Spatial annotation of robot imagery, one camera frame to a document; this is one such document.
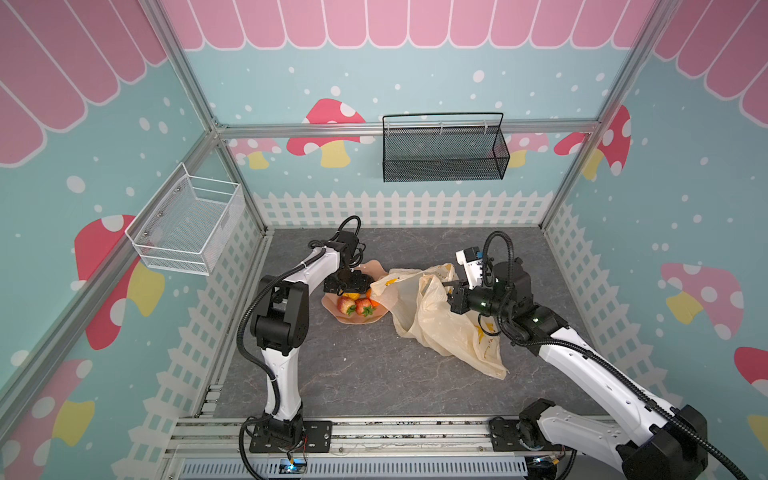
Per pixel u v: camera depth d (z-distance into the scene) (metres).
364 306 0.92
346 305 0.92
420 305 0.70
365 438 0.76
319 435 0.75
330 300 0.94
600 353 0.94
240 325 0.48
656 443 0.38
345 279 0.84
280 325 0.54
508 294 0.55
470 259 0.65
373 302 0.93
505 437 0.74
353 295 0.96
